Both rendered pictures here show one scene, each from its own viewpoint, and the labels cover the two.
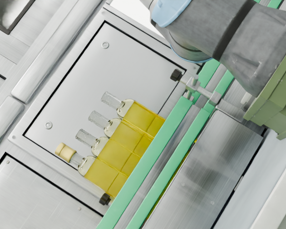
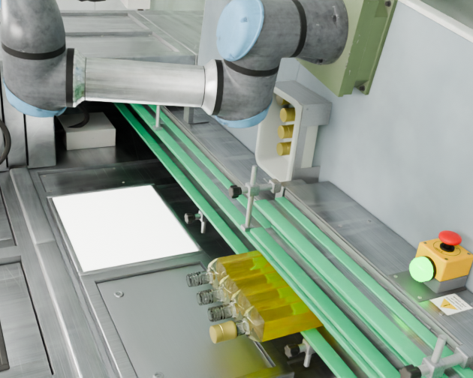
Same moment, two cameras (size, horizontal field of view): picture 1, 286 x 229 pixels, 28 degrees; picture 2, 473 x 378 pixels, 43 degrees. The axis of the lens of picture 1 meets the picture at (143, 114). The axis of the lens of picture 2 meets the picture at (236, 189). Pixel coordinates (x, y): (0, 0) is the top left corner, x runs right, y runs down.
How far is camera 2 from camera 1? 112 cm
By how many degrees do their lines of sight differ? 54
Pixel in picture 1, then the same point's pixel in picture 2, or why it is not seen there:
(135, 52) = (149, 280)
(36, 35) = (40, 346)
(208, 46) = (294, 27)
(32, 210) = not seen: outside the picture
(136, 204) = (338, 262)
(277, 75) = not seen: outside the picture
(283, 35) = not seen: outside the picture
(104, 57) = (131, 301)
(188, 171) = (329, 219)
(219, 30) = (293, 9)
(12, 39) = (19, 367)
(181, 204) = (359, 234)
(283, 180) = (432, 13)
